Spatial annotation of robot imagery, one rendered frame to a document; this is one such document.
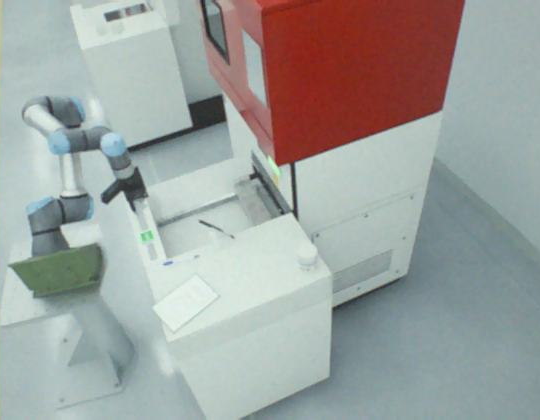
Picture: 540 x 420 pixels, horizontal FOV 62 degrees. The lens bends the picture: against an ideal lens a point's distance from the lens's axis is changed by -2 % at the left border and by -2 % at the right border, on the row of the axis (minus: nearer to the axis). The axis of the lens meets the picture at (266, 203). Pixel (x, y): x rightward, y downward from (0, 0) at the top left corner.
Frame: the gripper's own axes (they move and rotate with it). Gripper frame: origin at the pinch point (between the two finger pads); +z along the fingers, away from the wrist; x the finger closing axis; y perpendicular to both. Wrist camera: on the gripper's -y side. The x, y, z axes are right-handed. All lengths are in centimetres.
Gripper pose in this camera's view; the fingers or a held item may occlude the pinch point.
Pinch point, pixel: (135, 213)
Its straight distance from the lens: 182.6
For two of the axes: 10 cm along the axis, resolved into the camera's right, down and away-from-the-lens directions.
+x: -3.9, -6.3, 6.7
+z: 0.9, 6.9, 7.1
